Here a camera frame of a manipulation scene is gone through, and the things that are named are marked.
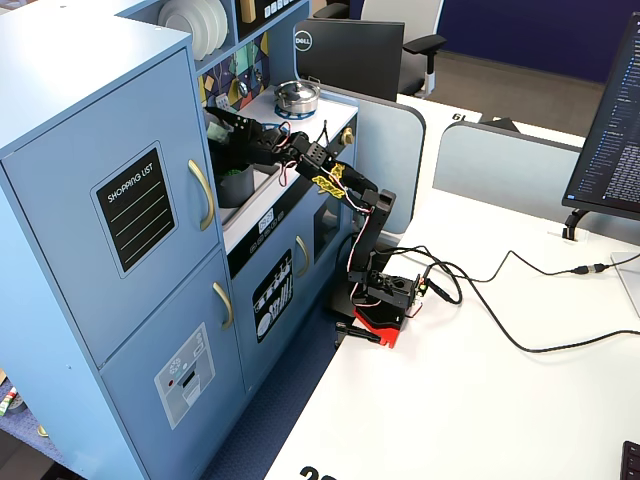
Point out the white plate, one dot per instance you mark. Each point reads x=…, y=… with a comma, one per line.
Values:
x=223, y=20
x=207, y=22
x=175, y=22

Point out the gold stove knob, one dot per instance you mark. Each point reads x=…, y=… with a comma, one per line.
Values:
x=347, y=136

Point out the gray pot with greens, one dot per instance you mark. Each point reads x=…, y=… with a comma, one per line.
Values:
x=237, y=192

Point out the lit computer monitor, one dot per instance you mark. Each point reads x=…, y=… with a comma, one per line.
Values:
x=610, y=140

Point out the black Dell monitor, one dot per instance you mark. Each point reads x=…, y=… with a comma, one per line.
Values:
x=350, y=55

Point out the small steel pot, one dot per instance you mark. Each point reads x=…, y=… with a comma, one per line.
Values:
x=300, y=106

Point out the blue toy kitchen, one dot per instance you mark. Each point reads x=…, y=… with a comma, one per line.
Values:
x=75, y=225

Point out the green white tube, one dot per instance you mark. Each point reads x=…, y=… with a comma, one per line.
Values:
x=7, y=402

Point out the steel pot lid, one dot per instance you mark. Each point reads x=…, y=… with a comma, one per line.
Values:
x=296, y=91

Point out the black table clamp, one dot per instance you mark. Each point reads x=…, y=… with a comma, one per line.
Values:
x=355, y=332

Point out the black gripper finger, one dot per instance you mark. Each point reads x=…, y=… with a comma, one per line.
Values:
x=239, y=124
x=245, y=151

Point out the hanging toy ladle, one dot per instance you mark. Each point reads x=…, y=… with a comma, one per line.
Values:
x=242, y=88

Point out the rounded gray desk divider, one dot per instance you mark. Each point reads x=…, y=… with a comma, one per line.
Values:
x=400, y=160

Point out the red black robot base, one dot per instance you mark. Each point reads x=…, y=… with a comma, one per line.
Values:
x=387, y=305

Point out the hanging toy spatula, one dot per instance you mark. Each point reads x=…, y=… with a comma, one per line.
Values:
x=222, y=102

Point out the black keyboard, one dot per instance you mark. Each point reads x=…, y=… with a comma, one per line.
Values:
x=632, y=460

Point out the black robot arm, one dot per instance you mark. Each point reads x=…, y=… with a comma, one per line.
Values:
x=367, y=235

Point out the wide gray desk divider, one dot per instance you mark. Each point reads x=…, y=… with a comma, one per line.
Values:
x=500, y=170

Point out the gray flat plate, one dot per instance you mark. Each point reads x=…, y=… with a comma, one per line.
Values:
x=630, y=280

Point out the wooden block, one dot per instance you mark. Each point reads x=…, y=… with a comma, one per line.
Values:
x=247, y=10

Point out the white black office chair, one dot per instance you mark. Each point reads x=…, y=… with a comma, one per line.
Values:
x=415, y=65

